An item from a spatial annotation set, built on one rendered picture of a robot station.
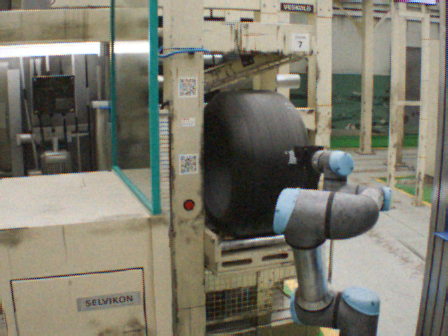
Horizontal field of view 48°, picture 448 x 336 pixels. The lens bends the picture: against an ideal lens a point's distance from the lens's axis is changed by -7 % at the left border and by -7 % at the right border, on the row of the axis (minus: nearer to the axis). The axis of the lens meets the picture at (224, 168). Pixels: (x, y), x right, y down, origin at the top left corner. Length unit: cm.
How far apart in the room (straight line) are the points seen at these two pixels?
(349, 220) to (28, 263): 73
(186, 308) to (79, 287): 107
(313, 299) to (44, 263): 76
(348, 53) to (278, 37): 997
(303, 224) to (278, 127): 78
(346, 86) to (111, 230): 1128
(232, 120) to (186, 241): 51
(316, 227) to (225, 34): 127
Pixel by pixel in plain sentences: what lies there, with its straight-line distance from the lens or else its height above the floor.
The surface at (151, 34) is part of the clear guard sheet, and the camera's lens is 116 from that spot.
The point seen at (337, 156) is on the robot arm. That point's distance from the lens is 165.
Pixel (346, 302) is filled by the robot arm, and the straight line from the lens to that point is 159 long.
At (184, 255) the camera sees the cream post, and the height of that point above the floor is 86.
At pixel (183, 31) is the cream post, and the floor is 172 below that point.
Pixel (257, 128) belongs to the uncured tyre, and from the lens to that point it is 196.
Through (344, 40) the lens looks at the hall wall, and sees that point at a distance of 1237.
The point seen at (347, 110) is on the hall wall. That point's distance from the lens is 1236.
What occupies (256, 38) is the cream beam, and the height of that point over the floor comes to 171.
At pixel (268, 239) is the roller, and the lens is 218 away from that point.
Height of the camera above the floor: 160
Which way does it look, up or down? 11 degrees down
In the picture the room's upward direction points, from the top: straight up
